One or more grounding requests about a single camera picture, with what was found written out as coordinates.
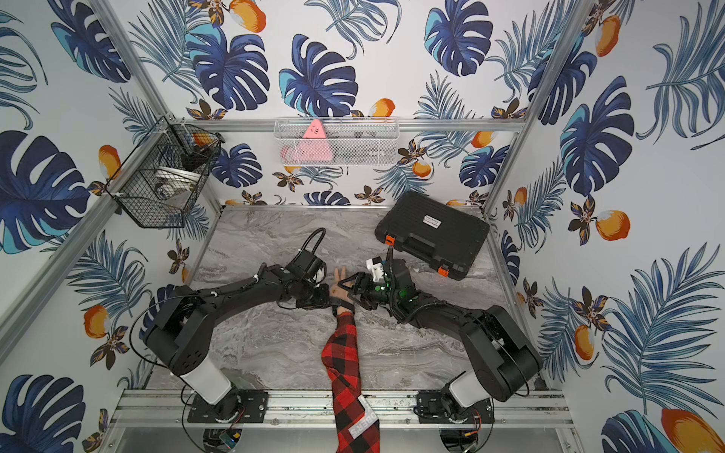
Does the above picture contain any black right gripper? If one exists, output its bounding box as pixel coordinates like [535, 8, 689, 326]
[337, 272, 400, 308]

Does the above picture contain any black wrist watch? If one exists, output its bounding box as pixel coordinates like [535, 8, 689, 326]
[330, 299, 355, 316]

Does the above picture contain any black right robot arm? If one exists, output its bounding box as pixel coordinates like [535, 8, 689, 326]
[337, 272, 542, 409]

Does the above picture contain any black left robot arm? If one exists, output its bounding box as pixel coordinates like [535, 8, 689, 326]
[142, 259, 329, 419]

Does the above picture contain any red plaid sleeved forearm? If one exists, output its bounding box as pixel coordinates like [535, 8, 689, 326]
[321, 313, 381, 453]

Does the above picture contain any mannequin hand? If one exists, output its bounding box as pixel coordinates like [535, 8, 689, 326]
[330, 266, 353, 303]

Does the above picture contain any black plastic tool case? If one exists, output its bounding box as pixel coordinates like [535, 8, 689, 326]
[375, 192, 490, 281]

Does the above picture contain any pink triangle item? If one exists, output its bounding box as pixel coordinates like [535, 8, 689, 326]
[292, 119, 334, 163]

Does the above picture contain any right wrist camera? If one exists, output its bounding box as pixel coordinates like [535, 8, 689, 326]
[366, 257, 391, 284]

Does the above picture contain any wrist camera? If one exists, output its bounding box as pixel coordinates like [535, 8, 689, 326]
[366, 257, 391, 284]
[287, 249, 327, 284]

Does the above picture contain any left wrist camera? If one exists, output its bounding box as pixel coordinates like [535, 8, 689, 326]
[287, 249, 327, 284]

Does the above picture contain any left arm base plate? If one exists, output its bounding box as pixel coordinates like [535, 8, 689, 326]
[186, 388, 269, 424]

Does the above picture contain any clear wall shelf basket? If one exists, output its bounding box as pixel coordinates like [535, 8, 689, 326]
[274, 117, 400, 166]

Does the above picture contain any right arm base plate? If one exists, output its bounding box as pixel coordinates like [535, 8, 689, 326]
[413, 391, 495, 424]

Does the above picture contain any black wire basket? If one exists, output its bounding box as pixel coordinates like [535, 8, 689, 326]
[104, 117, 225, 230]

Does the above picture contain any aluminium front rail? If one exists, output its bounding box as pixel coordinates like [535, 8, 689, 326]
[109, 390, 574, 430]

